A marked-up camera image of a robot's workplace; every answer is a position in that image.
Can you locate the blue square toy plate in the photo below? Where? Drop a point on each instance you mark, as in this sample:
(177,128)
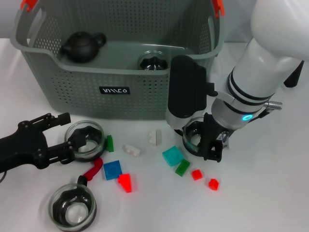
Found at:
(112,170)

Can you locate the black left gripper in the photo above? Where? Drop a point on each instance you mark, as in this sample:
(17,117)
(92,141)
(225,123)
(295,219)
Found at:
(24,149)

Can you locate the glass teacup with black holder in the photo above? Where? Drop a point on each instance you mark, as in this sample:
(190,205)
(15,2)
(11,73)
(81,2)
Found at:
(190,142)
(94,149)
(152,62)
(72,212)

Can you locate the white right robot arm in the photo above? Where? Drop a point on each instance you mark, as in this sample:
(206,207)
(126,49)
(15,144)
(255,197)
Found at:
(265,60)

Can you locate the translucent green toy brick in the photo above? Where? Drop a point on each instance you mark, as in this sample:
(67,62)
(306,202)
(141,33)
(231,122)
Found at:
(182,168)

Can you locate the dark red curved toy piece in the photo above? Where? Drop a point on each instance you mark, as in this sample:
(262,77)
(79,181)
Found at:
(94,170)

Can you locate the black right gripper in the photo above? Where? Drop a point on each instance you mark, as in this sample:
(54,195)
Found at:
(211,130)

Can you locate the opaque green toy brick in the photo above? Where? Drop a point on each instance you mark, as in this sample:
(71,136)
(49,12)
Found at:
(109,143)

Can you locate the teal square toy plate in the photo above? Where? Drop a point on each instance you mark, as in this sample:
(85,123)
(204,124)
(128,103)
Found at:
(172,155)

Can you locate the small red toy brick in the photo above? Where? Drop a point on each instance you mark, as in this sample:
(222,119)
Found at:
(196,174)
(213,184)

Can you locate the black right wrist camera housing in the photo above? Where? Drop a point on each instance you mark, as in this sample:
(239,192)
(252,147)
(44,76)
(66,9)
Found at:
(187,89)

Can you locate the black ceramic teapot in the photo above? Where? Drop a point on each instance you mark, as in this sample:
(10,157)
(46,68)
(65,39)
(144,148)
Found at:
(80,48)

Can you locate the white toy brick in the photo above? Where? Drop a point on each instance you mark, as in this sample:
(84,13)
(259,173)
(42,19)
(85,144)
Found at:
(154,138)
(131,150)

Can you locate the red sloped toy brick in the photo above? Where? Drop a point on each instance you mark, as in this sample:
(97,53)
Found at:
(125,182)

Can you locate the grey perforated storage bin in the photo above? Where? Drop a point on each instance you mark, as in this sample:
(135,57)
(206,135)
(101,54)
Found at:
(120,101)

